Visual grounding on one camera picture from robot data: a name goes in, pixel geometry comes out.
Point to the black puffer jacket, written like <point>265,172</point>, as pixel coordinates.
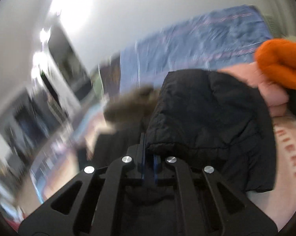
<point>215,140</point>

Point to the orange folded jacket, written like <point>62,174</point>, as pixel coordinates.
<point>276,59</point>

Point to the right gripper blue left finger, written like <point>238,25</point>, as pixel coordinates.
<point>142,155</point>

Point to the blue plaid quilt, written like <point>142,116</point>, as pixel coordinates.
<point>211,41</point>

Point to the pink folded jacket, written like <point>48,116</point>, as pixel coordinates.
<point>274,95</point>

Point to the brown folded fleece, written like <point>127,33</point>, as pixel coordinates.
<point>133,107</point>

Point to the pink cartoon blanket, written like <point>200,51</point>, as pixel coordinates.
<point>280,203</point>

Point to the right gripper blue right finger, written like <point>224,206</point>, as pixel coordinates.
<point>156,167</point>

